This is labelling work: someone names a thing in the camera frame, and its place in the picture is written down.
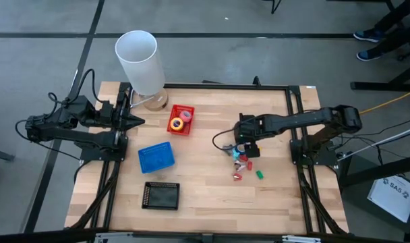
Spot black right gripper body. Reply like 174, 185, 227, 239
233, 113, 265, 159

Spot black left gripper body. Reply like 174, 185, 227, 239
112, 98, 131, 135

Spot yellow tape roll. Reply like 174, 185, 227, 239
169, 117, 185, 132

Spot red plastic basket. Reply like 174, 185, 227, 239
167, 104, 196, 136

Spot blue plastic basket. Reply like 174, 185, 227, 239
138, 141, 176, 174

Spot black plastic basket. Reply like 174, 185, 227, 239
141, 181, 181, 211

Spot table lamp white cylinder shade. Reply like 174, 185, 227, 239
115, 30, 169, 111

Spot black tripod legs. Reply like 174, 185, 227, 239
261, 0, 283, 15

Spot black metal stand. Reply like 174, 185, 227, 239
338, 153, 410, 242
350, 62, 410, 92

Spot person's foot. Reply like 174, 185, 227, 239
353, 29, 381, 44
356, 49, 383, 62

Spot black crossbar with silver brackets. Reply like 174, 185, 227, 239
0, 226, 410, 243

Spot white paper sign SA5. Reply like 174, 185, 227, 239
366, 174, 410, 223

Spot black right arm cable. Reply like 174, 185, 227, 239
212, 128, 240, 151

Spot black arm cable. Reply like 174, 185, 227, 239
15, 69, 103, 161
212, 128, 240, 151

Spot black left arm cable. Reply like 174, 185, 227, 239
15, 69, 103, 161

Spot yellow extension cable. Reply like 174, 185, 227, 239
359, 86, 410, 115

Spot white floor cable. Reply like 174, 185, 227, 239
339, 123, 410, 159

